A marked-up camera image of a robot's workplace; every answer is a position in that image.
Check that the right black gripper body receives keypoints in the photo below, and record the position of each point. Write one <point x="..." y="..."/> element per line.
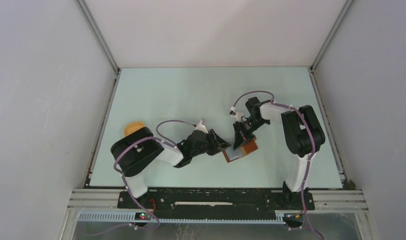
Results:
<point x="250" y="124"/>

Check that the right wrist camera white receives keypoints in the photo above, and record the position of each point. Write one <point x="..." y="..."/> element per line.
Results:
<point x="236" y="114"/>

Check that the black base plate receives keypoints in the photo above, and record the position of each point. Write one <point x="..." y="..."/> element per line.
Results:
<point x="219" y="203"/>

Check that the brown leather card holder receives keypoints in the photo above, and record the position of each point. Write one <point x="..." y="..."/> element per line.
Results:
<point x="232" y="154"/>

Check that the orange plastic card tray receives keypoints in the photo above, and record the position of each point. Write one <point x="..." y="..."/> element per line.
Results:
<point x="133" y="127"/>

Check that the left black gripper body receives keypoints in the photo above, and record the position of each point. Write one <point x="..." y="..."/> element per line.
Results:
<point x="209" y="145"/>

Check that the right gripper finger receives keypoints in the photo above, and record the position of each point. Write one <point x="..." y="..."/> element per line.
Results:
<point x="239" y="139"/>
<point x="249" y="135"/>

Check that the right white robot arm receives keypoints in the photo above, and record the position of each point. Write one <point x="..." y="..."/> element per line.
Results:
<point x="302" y="131"/>

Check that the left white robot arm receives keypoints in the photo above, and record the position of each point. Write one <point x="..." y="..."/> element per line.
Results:
<point x="138" y="150"/>

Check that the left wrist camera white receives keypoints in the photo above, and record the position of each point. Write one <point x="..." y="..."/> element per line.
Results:
<point x="200" y="126"/>

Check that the white cable duct strip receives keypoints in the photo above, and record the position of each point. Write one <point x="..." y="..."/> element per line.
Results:
<point x="130" y="217"/>

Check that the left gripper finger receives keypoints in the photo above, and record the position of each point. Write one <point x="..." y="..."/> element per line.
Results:
<point x="215" y="141"/>
<point x="220" y="147"/>

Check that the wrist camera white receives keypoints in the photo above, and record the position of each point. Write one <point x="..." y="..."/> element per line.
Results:
<point x="200" y="126"/>
<point x="236" y="114"/>

